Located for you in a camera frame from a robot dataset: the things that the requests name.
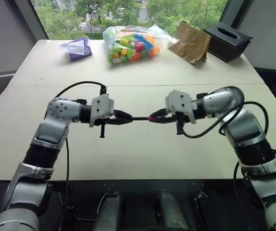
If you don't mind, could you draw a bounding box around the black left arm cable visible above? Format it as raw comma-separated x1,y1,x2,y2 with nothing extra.
53,80,108,210

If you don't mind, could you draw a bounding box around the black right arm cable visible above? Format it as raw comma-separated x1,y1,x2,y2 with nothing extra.
176,86,270,191

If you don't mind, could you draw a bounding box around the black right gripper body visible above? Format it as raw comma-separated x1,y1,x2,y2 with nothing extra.
175,112,186,135

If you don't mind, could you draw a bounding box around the thin white wire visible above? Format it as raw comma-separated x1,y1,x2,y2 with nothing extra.
75,192,111,221

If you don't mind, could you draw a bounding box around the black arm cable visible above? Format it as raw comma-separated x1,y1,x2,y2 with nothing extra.
53,80,108,210
176,86,270,191

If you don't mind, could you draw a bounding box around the black tissue box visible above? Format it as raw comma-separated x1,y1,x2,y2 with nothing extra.
203,22,253,64

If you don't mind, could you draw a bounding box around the clear bag of colourful blocks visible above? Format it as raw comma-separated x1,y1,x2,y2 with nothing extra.
102,24,177,70

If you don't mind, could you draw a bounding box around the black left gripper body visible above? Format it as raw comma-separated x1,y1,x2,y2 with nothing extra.
96,109,119,139

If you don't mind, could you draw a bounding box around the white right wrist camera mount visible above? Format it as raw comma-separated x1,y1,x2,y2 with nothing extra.
164,90,199,125

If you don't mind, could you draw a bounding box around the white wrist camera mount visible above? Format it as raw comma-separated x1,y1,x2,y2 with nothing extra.
164,90,199,125
88,94,115,128

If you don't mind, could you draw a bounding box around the purple tissue packet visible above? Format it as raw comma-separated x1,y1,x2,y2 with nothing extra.
58,36,93,62

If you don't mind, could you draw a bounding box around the brown paper bag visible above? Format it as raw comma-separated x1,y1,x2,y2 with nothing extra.
168,3,212,65

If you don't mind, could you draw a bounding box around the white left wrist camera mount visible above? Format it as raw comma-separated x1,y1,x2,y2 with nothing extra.
88,94,115,128

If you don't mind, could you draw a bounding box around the dark rounded shape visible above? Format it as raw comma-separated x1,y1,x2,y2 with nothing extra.
93,192,125,231

